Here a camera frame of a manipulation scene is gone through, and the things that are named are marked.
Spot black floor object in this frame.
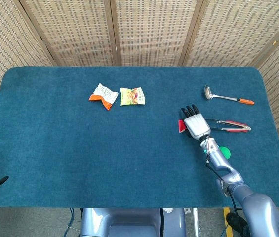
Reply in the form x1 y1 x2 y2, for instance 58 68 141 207
225 212 249 236

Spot red rectangular marker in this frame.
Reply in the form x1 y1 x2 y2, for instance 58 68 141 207
178 119 187 134

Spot green round object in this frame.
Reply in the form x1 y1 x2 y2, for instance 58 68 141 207
218 146 232 160

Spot steel ladle orange handle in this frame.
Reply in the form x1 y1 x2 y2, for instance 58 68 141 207
204 84 255 105

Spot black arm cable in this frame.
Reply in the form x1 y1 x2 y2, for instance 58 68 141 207
204 160 239 215

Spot blue floor cable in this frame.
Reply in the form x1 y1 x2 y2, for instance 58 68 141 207
64 208 76 237

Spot blue table cloth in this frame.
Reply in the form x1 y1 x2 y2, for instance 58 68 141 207
0 66 279 208

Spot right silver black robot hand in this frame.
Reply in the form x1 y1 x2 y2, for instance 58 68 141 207
180 104 212 141

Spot steel tongs red handles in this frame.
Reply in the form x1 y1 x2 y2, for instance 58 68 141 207
204 118 252 133

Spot green yellow snack bag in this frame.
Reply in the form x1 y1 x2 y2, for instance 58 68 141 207
120 87 146 107

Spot white frame leg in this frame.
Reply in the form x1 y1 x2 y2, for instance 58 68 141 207
184 208 200 237

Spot orange white snack bag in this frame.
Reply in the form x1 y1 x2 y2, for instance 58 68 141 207
88 83 119 111

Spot silver robot torso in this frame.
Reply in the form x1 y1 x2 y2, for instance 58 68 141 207
79 208 187 237

